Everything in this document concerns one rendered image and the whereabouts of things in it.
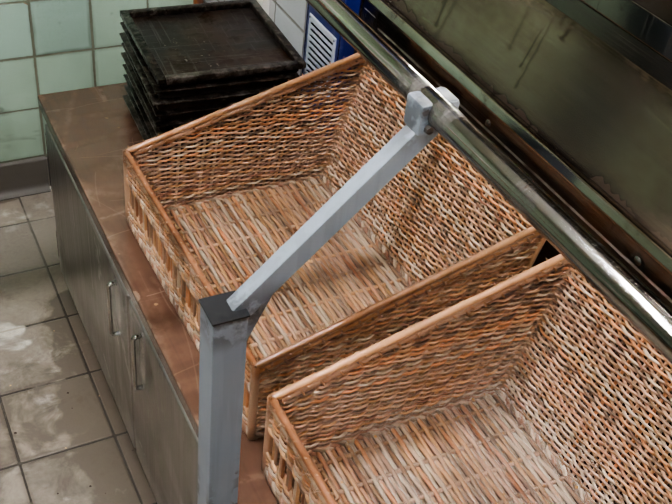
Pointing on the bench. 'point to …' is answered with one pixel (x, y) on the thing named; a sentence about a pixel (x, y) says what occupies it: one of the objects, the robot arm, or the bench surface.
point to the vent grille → (319, 46)
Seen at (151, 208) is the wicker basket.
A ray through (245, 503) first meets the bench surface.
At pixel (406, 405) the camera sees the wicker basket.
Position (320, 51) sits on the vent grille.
